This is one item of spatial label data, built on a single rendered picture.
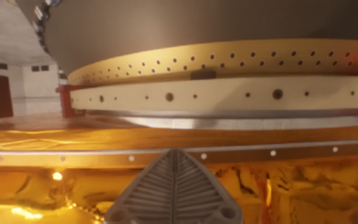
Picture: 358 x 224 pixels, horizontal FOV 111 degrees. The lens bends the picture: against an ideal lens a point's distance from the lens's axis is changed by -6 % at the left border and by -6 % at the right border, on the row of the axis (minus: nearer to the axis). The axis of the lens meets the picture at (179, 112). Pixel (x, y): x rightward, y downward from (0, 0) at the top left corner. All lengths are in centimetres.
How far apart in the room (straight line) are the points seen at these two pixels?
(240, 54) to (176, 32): 11
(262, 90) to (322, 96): 9
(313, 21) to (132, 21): 28
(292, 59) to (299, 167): 24
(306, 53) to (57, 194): 54
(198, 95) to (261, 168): 23
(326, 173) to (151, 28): 47
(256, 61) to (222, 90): 8
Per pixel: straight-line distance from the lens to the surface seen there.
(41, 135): 41
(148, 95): 24
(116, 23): 30
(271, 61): 28
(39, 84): 852
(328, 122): 36
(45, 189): 43
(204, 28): 25
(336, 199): 47
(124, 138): 31
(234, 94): 21
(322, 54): 33
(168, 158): 16
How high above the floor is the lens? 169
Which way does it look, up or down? 6 degrees up
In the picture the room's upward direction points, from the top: 179 degrees clockwise
